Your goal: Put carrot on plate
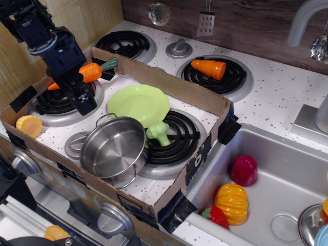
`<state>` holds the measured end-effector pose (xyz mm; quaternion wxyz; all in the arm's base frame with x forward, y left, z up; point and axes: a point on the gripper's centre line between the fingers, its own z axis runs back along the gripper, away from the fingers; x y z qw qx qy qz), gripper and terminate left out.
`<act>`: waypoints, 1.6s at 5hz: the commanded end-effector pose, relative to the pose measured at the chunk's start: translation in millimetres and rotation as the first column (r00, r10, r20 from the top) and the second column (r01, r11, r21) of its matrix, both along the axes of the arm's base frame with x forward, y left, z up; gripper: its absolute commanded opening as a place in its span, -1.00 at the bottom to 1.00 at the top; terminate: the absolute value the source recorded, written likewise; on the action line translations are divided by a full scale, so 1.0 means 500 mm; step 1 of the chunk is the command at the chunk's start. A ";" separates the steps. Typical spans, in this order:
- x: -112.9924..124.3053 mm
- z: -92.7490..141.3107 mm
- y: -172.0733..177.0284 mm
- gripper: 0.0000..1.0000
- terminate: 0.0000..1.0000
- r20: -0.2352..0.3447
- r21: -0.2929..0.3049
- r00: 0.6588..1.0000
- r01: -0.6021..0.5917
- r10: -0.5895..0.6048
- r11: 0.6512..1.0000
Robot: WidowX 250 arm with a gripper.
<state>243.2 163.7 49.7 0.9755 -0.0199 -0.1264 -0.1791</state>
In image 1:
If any silver stove knob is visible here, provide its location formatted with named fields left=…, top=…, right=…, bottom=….
left=166, top=38, right=193, bottom=59
left=65, top=131, right=90, bottom=160

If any light blue plate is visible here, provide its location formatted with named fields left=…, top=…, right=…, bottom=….
left=314, top=225, right=328, bottom=246

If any stainless steel pot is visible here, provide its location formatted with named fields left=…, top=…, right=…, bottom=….
left=79, top=117, right=149, bottom=189

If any back right black burner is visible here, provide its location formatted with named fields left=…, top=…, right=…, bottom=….
left=176, top=55, right=254, bottom=103

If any brown cardboard fence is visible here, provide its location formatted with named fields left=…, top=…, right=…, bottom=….
left=1, top=55, right=233, bottom=233

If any silver oven knob left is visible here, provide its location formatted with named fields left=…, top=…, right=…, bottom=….
left=11, top=150, right=42, bottom=177

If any orange toy carrot cone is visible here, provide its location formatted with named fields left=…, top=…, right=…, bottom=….
left=191, top=59, right=227, bottom=80

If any dark red toy fruit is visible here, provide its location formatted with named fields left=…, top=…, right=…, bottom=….
left=231, top=155, right=258, bottom=187

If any orange toy pumpkin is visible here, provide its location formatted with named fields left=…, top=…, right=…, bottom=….
left=215, top=183, right=248, bottom=226

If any yellow toy corn piece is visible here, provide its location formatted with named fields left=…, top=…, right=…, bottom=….
left=16, top=115, right=43, bottom=138

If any silver metal bowl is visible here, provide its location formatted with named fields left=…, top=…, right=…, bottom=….
left=298, top=204, right=327, bottom=245

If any black burner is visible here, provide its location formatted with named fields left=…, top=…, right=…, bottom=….
left=93, top=31, right=157, bottom=64
left=28, top=90, right=96, bottom=127
left=138, top=109, right=206, bottom=180
left=176, top=55, right=254, bottom=103

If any back left black burner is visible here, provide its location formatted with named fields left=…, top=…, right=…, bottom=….
left=93, top=31, right=157, bottom=64

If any silver hanging spatula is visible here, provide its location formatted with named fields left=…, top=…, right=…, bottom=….
left=196, top=1, right=215, bottom=37

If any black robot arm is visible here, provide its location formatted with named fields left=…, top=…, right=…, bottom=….
left=1, top=1, right=97, bottom=115

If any silver metal sink basin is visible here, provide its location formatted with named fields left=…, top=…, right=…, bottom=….
left=187, top=124, right=327, bottom=245

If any silver oven knob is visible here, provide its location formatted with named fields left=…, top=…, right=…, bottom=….
left=11, top=150, right=42, bottom=177
left=97, top=202, right=133, bottom=237

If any silver oven knob right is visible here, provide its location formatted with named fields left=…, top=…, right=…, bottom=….
left=97, top=202, right=133, bottom=237

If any green toy broccoli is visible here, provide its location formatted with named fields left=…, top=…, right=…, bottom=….
left=146, top=121, right=171, bottom=147

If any front right black burner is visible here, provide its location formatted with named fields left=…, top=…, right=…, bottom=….
left=138, top=109, right=206, bottom=180

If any front left black burner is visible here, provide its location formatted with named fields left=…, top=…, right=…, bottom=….
left=28, top=90, right=96, bottom=127

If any orange toy carrot green top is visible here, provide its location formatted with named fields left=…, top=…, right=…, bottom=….
left=47, top=57, right=119, bottom=91

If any silver faucet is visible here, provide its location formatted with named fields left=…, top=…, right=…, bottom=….
left=287, top=1, right=327, bottom=133

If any red toy strawberry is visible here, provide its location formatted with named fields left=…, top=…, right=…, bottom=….
left=201, top=206, right=230, bottom=230

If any silver stove knob back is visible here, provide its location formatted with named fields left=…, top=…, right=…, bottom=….
left=166, top=38, right=193, bottom=59

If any silver stove knob front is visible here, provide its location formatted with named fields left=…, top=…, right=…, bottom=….
left=65, top=131, right=90, bottom=160

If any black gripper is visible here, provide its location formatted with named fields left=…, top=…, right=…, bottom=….
left=42, top=26, right=97, bottom=115

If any yellow toy food piece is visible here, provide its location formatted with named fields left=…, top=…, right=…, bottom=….
left=43, top=225, right=70, bottom=241

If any light green plastic plate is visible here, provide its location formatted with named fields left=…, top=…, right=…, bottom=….
left=107, top=85, right=170, bottom=128

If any silver hanging ladle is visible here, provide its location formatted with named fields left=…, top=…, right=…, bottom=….
left=309, top=23, right=327, bottom=64

